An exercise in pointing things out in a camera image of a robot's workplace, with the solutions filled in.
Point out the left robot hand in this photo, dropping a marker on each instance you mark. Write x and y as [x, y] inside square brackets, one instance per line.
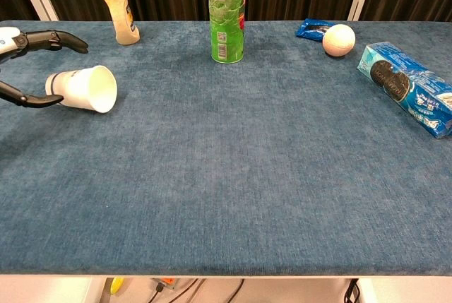
[42, 40]

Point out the white paper cup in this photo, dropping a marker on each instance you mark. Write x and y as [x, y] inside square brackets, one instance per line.
[84, 87]

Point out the beige drink bottle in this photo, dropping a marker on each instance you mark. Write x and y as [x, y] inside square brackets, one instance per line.
[121, 17]

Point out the green chips can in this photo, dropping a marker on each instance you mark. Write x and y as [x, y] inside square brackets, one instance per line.
[226, 27]

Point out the blue table cloth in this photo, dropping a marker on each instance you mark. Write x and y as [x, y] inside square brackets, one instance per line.
[226, 176]

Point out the yellow object under table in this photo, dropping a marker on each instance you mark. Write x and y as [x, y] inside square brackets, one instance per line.
[116, 285]

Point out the small blue cookie packet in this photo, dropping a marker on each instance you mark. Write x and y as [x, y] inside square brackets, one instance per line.
[309, 31]

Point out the orange grey plug box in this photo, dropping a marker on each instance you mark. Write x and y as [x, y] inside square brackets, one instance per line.
[166, 282]

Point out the pale pink ball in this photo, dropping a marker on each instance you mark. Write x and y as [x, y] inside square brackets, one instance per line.
[339, 40]

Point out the blue cookie box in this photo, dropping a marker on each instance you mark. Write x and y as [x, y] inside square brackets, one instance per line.
[409, 84]

